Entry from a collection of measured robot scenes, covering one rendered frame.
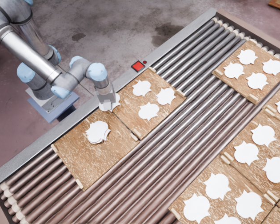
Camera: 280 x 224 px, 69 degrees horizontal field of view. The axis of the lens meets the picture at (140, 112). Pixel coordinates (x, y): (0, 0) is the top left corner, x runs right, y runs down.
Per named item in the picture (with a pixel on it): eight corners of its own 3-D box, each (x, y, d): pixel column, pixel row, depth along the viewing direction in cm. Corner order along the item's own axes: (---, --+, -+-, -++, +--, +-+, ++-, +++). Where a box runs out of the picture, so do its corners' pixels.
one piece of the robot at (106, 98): (93, 100, 98) (101, 114, 112) (111, 98, 98) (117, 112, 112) (93, 79, 103) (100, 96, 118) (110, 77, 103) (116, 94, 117)
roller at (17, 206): (11, 208, 114) (6, 208, 109) (228, 29, 164) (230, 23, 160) (15, 216, 112) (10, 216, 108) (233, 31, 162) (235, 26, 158)
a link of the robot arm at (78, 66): (61, 67, 93) (78, 78, 90) (77, 51, 97) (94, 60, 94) (67, 77, 100) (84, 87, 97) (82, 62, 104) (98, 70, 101)
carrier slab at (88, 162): (52, 146, 124) (50, 145, 123) (105, 105, 134) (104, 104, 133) (84, 191, 111) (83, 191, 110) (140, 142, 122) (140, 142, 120)
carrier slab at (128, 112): (105, 104, 135) (104, 103, 133) (149, 68, 145) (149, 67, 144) (141, 140, 122) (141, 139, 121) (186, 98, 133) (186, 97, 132)
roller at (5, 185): (0, 187, 119) (-6, 186, 115) (213, 19, 170) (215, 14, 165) (3, 194, 117) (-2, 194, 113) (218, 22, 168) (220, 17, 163)
